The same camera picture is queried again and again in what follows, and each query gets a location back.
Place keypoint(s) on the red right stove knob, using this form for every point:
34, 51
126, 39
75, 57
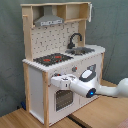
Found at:
74, 69

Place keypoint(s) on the grey range hood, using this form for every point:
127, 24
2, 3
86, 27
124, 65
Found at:
48, 18

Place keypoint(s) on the oven door with window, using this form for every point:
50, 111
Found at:
63, 98

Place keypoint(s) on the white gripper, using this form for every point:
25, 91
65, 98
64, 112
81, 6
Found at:
63, 82

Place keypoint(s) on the wooden toy kitchen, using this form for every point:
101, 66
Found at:
61, 71

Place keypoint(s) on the metal sink basin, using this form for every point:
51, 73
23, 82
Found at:
79, 51

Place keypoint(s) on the white microwave door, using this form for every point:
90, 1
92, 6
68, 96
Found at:
90, 12

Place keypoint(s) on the black faucet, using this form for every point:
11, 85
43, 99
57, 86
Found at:
73, 40

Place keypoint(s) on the black stovetop red burners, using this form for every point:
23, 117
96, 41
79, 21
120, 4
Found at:
52, 59

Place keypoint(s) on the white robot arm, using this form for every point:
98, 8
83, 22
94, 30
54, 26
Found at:
87, 85

